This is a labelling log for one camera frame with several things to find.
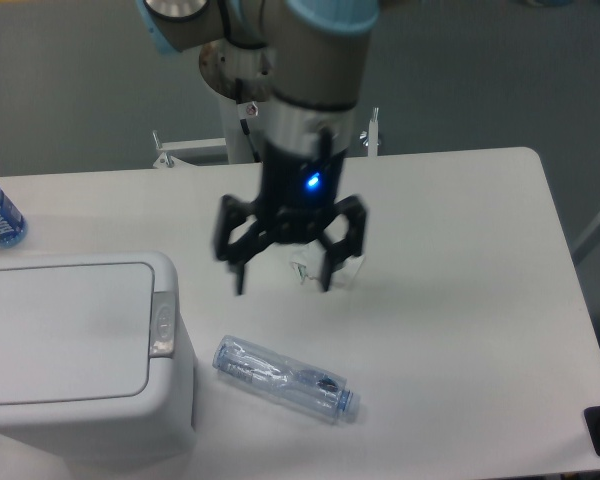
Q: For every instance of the white pedestal base frame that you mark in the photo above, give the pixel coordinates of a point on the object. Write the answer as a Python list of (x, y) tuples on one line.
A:
[(215, 151)]

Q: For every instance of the white trash can lid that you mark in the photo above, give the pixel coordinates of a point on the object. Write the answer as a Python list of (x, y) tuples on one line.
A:
[(72, 333)]

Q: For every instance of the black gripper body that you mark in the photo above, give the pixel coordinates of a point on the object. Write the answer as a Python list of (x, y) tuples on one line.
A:
[(295, 189)]

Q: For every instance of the crumpled white plastic bag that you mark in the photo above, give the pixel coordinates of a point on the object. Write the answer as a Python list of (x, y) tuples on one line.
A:
[(306, 263)]

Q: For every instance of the crushed clear plastic bottle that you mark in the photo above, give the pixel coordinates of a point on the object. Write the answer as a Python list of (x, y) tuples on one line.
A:
[(309, 388)]

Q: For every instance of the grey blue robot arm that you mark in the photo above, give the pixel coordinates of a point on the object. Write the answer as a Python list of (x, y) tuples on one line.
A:
[(319, 51)]

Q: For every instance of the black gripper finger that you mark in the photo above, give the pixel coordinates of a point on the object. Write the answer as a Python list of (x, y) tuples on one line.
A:
[(336, 253), (232, 214)]

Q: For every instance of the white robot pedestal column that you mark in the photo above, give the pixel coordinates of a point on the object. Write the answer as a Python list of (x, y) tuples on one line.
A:
[(243, 129)]

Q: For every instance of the grey lid push button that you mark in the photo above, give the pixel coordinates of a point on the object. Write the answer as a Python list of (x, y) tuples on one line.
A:
[(162, 325)]

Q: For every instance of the white plastic trash can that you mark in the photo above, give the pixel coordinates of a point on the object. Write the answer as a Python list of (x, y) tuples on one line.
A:
[(149, 435)]

